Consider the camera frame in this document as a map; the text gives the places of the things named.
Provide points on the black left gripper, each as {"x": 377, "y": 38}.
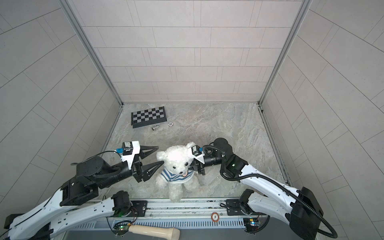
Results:
{"x": 138, "y": 172}

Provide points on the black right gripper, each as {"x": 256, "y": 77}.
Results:
{"x": 199, "y": 165}

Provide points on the white plush teddy bear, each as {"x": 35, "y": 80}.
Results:
{"x": 177, "y": 159}

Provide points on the blue white striped knit sweater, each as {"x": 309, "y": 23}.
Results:
{"x": 176, "y": 179}

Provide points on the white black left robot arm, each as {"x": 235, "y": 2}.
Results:
{"x": 63, "y": 210}

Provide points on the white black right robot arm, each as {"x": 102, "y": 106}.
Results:
{"x": 297, "y": 208}

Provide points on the small silver metal jar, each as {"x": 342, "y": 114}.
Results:
{"x": 154, "y": 128}

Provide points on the folded black chess board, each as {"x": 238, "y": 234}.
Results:
{"x": 148, "y": 117}

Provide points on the red round sticker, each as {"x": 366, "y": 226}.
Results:
{"x": 215, "y": 217}

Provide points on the left green circuit board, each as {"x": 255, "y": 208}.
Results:
{"x": 121, "y": 228}

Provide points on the green circuit board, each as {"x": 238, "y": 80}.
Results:
{"x": 121, "y": 228}
{"x": 251, "y": 225}

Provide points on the right green circuit board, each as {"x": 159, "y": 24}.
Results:
{"x": 251, "y": 225}

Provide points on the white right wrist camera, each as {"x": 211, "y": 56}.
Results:
{"x": 198, "y": 154}

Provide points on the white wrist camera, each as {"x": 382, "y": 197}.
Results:
{"x": 128, "y": 151}
{"x": 198, "y": 154}

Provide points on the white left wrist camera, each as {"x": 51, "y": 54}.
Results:
{"x": 128, "y": 151}

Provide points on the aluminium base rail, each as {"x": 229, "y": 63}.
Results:
{"x": 161, "y": 213}

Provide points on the beige wooden handle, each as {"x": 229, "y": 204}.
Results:
{"x": 164, "y": 233}

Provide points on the aluminium corner frame post left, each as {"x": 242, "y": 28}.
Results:
{"x": 88, "y": 47}

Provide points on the aluminium corner frame post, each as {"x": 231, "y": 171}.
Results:
{"x": 290, "y": 38}
{"x": 88, "y": 47}

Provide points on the aluminium corner frame post right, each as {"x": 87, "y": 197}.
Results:
{"x": 290, "y": 38}

